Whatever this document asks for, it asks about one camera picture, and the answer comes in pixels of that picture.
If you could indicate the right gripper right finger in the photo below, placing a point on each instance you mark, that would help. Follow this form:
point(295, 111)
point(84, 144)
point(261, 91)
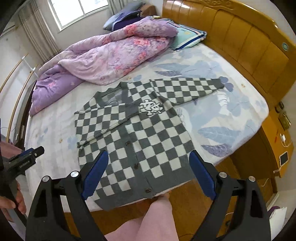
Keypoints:
point(250, 220)

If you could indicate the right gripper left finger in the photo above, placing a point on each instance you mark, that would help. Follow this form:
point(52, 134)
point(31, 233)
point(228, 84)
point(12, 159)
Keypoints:
point(47, 220)

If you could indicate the grey white checkered cardigan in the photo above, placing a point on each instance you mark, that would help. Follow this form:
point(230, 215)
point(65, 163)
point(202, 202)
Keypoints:
point(147, 144)

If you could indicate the person's left hand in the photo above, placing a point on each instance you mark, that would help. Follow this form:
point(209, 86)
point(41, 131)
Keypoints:
point(7, 204)

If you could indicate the wooden nightstand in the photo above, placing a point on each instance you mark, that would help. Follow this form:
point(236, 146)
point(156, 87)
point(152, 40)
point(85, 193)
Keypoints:
point(259, 157)

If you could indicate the white phone on nightstand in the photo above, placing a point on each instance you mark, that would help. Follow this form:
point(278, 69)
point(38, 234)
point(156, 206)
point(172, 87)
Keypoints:
point(283, 158)

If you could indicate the pink trouser legs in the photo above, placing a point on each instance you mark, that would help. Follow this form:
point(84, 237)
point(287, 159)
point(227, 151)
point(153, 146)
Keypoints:
point(157, 224)

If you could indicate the floral white bed sheet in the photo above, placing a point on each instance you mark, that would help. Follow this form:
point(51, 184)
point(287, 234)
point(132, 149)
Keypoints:
point(218, 124)

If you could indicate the left striped curtain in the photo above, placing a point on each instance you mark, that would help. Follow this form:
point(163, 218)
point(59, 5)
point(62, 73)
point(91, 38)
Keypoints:
point(37, 31)

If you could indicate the striped curtain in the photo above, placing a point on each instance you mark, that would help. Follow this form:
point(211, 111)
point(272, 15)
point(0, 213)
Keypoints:
point(117, 5)
point(37, 31)

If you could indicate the purple floral quilt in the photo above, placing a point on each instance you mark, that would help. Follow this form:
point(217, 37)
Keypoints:
point(101, 59)

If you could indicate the wooden headboard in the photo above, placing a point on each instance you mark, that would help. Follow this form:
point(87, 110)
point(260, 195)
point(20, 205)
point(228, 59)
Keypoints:
point(248, 39)

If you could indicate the right striped curtain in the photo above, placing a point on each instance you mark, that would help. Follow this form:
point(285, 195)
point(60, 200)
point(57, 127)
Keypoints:
point(117, 5)

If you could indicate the striped teal pillow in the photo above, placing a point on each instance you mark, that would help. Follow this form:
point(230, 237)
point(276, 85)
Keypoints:
point(187, 37)

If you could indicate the upper wooden wall rail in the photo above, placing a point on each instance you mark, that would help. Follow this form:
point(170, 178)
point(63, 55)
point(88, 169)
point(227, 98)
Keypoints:
point(12, 71)

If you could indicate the window with white frame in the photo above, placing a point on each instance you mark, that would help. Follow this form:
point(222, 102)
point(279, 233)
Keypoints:
point(67, 12)

